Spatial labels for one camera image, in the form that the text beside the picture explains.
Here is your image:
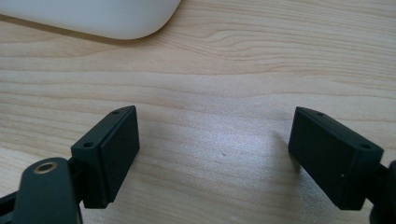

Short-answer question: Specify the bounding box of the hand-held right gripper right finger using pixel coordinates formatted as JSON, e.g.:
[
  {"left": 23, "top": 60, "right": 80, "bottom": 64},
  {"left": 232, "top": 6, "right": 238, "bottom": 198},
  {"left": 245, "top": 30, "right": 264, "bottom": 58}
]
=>
[{"left": 288, "top": 105, "right": 385, "bottom": 211}]

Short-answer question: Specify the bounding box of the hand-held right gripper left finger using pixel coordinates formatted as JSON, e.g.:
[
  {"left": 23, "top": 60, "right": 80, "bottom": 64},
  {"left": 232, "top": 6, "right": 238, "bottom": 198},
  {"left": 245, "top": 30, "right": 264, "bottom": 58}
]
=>
[{"left": 70, "top": 105, "right": 141, "bottom": 210}]

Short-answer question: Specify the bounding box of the white rounded tray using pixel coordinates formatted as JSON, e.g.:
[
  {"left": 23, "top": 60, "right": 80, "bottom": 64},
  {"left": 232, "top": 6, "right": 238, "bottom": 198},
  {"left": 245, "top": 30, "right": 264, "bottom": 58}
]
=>
[{"left": 0, "top": 0, "right": 182, "bottom": 41}]

